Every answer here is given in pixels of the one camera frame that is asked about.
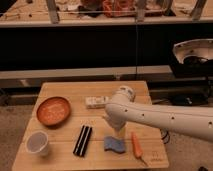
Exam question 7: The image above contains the black striped eraser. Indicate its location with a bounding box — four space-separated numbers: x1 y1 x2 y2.
73 125 92 157

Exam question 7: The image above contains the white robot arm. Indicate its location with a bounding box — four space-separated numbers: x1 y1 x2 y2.
105 86 213 142

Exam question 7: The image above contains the blue cloth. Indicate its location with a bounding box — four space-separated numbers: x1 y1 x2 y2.
104 136 126 154

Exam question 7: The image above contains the orange plate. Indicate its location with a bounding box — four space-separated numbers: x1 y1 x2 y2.
36 97 71 126

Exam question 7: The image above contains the orange carrot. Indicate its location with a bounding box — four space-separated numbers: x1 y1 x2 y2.
131 132 147 166

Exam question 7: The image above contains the orange object on shelf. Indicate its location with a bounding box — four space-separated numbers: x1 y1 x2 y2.
102 0 135 17

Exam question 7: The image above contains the clear plastic cup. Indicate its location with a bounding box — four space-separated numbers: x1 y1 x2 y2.
26 131 50 157

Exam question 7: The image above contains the black cable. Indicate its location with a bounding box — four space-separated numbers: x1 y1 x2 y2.
160 129 171 145

